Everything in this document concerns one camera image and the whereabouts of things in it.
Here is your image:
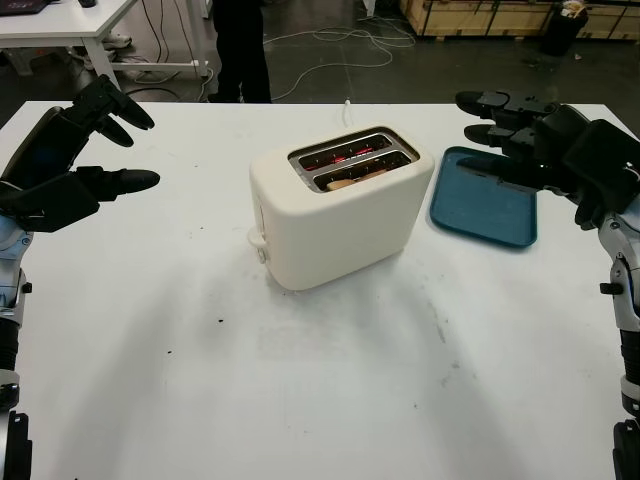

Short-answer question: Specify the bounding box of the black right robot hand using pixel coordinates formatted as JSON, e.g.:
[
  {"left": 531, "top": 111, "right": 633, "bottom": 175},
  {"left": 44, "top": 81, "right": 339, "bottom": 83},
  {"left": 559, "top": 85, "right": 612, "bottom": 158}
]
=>
[{"left": 455, "top": 90, "right": 640, "bottom": 217}]

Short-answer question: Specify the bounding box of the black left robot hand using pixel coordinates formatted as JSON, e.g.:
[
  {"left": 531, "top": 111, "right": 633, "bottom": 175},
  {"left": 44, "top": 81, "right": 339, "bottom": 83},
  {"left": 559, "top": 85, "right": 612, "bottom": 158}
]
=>
[{"left": 0, "top": 75, "right": 161, "bottom": 234}]

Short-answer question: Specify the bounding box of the person in beige jacket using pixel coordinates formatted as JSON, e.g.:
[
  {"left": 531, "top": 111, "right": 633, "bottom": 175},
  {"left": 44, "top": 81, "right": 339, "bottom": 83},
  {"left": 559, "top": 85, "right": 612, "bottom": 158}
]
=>
[{"left": 207, "top": 0, "right": 274, "bottom": 105}]

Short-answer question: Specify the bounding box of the toast slice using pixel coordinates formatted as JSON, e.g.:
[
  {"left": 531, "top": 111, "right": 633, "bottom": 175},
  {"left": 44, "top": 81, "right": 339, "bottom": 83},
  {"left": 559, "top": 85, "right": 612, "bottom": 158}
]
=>
[{"left": 327, "top": 169, "right": 389, "bottom": 192}]

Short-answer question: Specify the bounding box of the cream two-slot toaster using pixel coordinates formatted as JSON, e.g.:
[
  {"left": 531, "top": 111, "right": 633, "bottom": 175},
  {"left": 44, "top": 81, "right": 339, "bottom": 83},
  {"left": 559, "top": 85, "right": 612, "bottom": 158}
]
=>
[{"left": 245, "top": 124, "right": 435, "bottom": 293}]

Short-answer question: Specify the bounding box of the blue plastic tray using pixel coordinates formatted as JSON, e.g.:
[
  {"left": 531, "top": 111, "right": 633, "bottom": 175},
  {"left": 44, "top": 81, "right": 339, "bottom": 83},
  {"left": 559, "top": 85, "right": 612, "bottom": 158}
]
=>
[{"left": 427, "top": 145, "right": 540, "bottom": 251}]

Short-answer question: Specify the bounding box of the black trash bin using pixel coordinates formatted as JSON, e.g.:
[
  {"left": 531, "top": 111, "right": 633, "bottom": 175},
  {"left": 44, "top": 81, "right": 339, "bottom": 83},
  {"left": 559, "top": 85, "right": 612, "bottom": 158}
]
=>
[{"left": 539, "top": 0, "right": 589, "bottom": 57}]

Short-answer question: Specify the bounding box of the white office desk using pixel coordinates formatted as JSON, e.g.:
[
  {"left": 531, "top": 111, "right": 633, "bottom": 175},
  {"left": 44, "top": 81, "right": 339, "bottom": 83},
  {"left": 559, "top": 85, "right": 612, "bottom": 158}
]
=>
[{"left": 0, "top": 0, "right": 211, "bottom": 90}]

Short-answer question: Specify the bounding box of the black laptop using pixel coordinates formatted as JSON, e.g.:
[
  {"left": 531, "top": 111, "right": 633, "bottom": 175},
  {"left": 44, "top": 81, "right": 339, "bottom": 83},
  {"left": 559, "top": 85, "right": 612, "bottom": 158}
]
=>
[{"left": 0, "top": 0, "right": 49, "bottom": 15}]

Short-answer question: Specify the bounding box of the wooden crate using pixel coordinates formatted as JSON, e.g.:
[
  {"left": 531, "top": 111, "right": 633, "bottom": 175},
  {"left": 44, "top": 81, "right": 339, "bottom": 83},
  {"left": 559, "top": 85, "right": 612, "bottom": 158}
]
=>
[{"left": 399, "top": 0, "right": 640, "bottom": 41}]

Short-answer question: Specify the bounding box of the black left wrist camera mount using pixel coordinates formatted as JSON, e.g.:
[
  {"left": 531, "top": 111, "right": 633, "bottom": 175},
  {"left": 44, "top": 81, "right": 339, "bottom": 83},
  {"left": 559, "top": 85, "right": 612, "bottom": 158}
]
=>
[{"left": 0, "top": 192, "right": 49, "bottom": 234}]

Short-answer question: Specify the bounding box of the white floor cable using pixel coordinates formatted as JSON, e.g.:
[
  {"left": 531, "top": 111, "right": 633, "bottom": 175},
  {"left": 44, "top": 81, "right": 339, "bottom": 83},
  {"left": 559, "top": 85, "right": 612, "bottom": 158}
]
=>
[{"left": 199, "top": 27, "right": 416, "bottom": 104}]

